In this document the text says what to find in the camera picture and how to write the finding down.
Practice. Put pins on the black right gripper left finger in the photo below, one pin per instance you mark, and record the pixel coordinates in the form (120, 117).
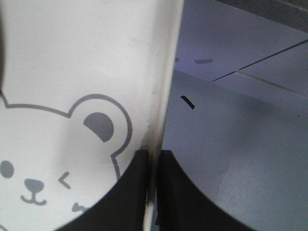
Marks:
(123, 207)

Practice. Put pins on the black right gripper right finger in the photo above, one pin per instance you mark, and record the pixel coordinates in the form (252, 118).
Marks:
(183, 207)

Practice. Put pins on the cream bear serving tray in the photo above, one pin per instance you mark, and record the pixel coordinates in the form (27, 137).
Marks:
(84, 84)

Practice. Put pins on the black floor tape strip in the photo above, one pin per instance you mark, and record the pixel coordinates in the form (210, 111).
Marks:
(191, 105)

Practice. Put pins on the grey cabinet door panel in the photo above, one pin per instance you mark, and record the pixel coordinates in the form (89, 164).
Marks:
(221, 44)

